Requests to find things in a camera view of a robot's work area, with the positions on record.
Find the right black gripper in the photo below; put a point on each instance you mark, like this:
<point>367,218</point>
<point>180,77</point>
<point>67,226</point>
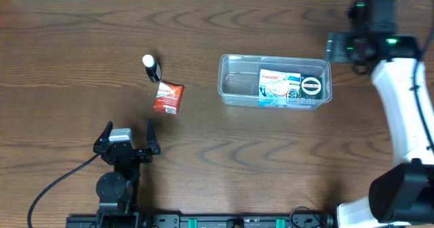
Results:
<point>336,47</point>

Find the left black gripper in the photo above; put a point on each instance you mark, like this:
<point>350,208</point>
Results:
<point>125,153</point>

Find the green ointment box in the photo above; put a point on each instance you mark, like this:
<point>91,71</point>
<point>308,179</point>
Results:
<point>311,87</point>

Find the white Panadol box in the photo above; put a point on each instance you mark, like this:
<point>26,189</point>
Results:
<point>277,80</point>

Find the blue fever patch box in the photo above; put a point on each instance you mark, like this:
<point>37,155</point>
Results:
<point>285,99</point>

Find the clear plastic container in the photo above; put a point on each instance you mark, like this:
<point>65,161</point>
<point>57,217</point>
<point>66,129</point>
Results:
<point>239,76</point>

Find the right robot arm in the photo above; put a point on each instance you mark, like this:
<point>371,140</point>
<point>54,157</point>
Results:
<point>404,194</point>

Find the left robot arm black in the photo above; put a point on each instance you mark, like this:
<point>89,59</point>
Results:
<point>118,190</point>

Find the red Panadol box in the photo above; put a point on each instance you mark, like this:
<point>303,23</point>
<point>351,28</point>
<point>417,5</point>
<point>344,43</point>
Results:
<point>168,98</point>

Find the black bottle white cap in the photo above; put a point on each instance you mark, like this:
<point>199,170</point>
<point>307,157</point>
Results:
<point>153,70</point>

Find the black mounting rail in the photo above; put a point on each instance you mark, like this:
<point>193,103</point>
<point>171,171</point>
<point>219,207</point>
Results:
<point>203,222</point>

